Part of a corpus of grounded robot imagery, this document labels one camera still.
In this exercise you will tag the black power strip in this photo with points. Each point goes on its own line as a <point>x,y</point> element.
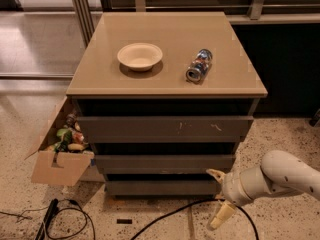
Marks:
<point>51,211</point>

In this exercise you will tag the colourful toys in box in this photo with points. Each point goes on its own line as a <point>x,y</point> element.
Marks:
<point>70,137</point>

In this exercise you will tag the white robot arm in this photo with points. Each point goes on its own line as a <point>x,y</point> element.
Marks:
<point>279,174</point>

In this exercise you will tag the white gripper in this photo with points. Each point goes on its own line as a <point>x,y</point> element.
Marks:
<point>231,188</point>

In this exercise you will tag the cardboard box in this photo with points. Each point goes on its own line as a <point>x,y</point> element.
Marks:
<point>63,168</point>

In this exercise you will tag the grey bottom drawer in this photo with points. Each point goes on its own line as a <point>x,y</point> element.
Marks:
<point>162,188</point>

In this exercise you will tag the grey drawer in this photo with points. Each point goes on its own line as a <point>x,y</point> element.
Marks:
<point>165,129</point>
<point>162,164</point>
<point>162,188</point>

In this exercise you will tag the black tape strip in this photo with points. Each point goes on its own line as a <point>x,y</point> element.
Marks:
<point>124,221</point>

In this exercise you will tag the grey middle drawer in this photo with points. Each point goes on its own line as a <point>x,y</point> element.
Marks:
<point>162,164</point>

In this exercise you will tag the grey top drawer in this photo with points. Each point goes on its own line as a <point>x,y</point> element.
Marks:
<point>165,129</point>

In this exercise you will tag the white paper bowl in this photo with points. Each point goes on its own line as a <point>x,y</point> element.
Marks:
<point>140,56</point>

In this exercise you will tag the grey three-drawer cabinet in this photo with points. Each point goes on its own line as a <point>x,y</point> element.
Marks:
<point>102,86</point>

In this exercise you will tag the blue soda can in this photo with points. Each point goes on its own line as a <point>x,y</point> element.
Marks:
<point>199,67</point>

